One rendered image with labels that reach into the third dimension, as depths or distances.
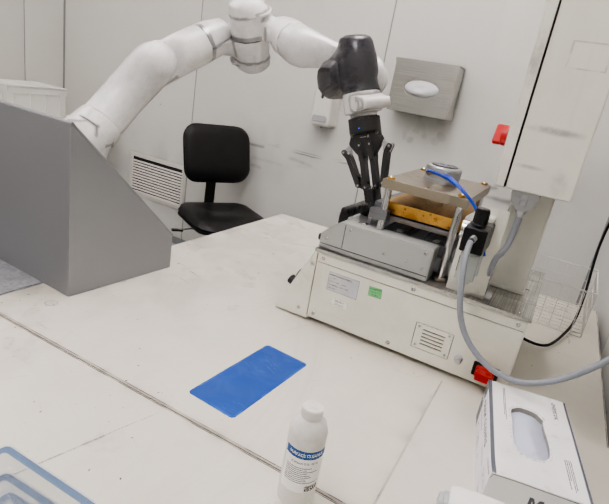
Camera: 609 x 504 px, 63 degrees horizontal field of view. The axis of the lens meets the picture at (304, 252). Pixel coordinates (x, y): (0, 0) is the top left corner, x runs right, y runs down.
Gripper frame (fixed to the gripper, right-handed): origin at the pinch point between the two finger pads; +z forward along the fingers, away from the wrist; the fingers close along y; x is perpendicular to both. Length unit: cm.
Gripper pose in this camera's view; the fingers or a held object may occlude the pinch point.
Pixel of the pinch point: (373, 202)
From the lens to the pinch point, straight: 122.7
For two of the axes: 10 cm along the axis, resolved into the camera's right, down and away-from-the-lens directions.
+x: -4.7, 2.1, -8.6
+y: -8.7, 0.4, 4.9
